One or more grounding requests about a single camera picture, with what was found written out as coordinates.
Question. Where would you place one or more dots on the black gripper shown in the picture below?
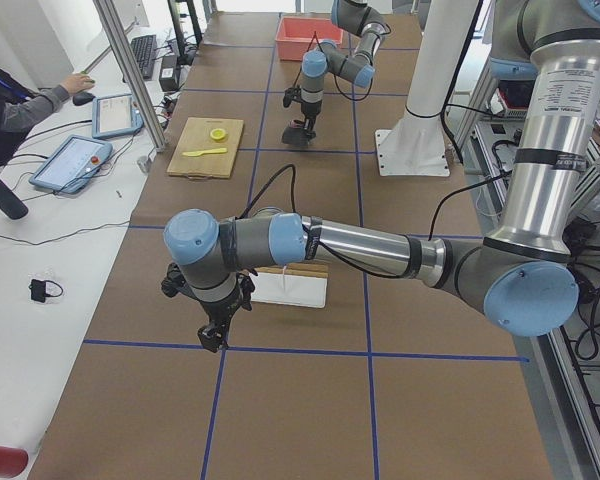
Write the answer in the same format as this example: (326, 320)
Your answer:
(309, 111)
(221, 313)

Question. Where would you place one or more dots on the grey and pink cloth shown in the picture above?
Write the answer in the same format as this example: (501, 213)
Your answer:
(293, 135)

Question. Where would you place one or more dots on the operator forearm grey sleeve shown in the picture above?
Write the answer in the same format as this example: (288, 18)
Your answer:
(23, 117)

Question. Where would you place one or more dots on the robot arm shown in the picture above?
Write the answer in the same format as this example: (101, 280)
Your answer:
(323, 57)
(516, 276)

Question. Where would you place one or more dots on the operator hand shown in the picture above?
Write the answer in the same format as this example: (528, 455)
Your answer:
(77, 82)

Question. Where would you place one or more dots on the pink plastic bin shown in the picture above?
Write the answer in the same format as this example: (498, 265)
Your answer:
(295, 34)

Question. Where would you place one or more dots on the yellow lemon slice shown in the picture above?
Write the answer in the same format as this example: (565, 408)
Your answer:
(218, 134)

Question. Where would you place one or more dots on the white rectangular tray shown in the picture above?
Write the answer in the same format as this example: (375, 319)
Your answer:
(291, 290)

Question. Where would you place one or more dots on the yellow plastic knife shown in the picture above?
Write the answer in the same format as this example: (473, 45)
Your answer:
(198, 153)

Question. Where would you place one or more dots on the bamboo cutting board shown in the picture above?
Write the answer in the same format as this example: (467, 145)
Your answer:
(195, 136)

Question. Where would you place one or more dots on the wooden stick right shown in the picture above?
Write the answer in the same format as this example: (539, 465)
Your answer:
(298, 269)

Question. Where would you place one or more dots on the black power adapter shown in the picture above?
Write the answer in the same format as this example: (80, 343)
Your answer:
(169, 75)

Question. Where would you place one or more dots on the black keyboard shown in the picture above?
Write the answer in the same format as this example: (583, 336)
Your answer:
(144, 49)

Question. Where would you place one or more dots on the small black device on table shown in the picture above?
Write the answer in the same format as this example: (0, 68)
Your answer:
(42, 290)

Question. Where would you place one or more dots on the teach pendant far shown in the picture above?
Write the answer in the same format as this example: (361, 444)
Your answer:
(114, 116)

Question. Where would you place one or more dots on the teach pendant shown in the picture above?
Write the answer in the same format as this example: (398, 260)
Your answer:
(114, 116)
(72, 165)

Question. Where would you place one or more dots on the black computer mouse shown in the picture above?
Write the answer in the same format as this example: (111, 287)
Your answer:
(82, 98)

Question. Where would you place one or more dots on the teach pendant near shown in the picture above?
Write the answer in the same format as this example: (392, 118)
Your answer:
(72, 165)

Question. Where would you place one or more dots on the red object corner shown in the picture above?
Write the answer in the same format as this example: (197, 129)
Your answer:
(13, 462)

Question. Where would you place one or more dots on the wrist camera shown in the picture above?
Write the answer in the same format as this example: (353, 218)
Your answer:
(173, 281)
(292, 95)

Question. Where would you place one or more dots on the white camera stand column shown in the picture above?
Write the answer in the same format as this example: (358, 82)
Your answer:
(415, 146)

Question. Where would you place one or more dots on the aluminium frame post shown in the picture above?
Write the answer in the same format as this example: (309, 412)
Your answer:
(120, 46)

